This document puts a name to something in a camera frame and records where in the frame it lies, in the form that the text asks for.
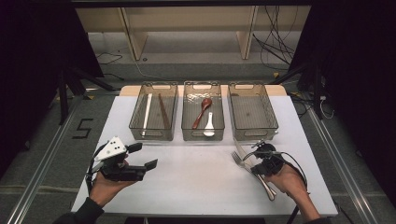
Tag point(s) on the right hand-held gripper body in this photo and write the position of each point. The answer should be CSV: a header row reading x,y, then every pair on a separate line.
x,y
271,158

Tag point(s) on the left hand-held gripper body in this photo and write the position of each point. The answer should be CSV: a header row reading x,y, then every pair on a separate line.
x,y
110,149

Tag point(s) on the metal fork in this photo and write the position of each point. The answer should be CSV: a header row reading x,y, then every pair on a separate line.
x,y
238,158

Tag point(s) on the metal table knife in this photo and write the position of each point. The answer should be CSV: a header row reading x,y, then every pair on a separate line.
x,y
241,150

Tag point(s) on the clear grey plastic bin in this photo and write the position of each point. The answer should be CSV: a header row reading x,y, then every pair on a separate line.
x,y
155,124
252,115
218,124

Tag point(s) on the white chopstick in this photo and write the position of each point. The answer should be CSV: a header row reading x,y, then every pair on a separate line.
x,y
145,115
148,112

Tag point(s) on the brown wooden chopstick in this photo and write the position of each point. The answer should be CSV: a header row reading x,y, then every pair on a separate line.
x,y
165,110
162,109

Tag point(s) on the white ceramic spoon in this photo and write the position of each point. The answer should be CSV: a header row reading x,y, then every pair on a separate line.
x,y
209,132

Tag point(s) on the red-brown wooden spoon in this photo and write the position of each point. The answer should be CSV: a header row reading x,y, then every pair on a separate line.
x,y
206,103

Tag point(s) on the person's right hand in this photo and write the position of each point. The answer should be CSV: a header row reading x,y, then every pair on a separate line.
x,y
289,183

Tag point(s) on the person's left hand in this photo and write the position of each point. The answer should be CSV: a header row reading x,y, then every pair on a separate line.
x,y
106,191

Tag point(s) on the white table board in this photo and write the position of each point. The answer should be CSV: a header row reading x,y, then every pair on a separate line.
x,y
202,174

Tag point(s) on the yellow tape piece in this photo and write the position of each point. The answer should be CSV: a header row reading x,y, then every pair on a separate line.
x,y
275,75
89,97

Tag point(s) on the wooden table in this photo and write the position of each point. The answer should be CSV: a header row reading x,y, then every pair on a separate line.
x,y
129,90

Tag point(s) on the black metal stand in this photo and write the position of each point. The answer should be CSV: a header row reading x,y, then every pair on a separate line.
x,y
63,99
317,93

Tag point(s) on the light wooden shelf unit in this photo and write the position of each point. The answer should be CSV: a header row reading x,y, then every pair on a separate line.
x,y
137,37

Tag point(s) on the black curtain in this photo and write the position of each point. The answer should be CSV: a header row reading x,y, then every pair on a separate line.
x,y
358,62
31,62

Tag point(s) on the short aluminium rail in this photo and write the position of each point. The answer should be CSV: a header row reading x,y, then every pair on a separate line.
x,y
102,91

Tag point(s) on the long aluminium rail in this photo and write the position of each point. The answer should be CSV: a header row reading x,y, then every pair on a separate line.
x,y
37,180
342,174

